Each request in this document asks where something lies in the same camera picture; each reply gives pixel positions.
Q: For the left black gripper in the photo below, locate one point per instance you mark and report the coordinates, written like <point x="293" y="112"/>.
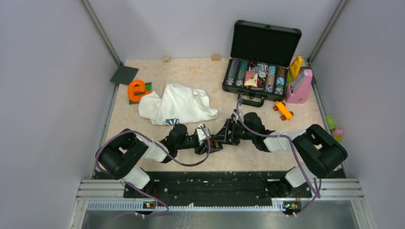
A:
<point x="198" y="148"/>

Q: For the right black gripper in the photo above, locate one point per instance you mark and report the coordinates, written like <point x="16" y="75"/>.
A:
<point x="224" y="136"/>

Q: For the black display frame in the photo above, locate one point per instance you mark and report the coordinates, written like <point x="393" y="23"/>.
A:
<point x="212" y="150"/>

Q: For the white t-shirt garment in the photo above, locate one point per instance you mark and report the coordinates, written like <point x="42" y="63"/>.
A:
<point x="179" y="104"/>

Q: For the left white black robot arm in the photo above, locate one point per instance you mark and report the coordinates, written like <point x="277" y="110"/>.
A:
<point x="120" y="155"/>

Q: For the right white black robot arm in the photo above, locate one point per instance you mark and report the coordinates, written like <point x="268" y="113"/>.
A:
<point x="318" y="153"/>

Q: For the small dark mat under dispenser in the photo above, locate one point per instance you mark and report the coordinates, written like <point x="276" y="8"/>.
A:
<point x="147" y="91"/>

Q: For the yellow orange toy piece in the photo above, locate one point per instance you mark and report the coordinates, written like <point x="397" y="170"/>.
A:
<point x="285" y="114"/>

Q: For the green lego brick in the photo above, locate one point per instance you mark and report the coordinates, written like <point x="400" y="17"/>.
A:
<point x="148" y="87"/>

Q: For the small wooden block right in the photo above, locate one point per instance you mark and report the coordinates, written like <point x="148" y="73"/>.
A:
<point x="216" y="57"/>

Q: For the small wooden block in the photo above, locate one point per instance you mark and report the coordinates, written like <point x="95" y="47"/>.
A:
<point x="166" y="58"/>
<point x="216" y="57"/>

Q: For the small wooden block left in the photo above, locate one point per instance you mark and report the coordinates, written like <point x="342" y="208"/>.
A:
<point x="166" y="58"/>

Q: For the pink box with grey lid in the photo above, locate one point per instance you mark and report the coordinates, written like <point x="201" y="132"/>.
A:
<point x="298" y="89"/>

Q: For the dark grey lego baseplate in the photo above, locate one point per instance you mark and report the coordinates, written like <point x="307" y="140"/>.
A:
<point x="124" y="75"/>

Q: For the black open poker chip case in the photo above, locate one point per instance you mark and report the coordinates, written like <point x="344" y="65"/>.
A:
<point x="260" y="57"/>

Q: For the yellow toy block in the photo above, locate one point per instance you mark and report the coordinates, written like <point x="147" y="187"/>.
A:
<point x="295" y="67"/>

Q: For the green pink toy bricks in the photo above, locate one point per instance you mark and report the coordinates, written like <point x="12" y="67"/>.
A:
<point x="336" y="133"/>

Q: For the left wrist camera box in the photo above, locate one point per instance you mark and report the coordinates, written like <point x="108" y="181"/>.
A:
<point x="203" y="132"/>

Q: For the black mounting base plate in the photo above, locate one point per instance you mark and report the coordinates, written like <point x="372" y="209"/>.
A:
<point x="222" y="189"/>

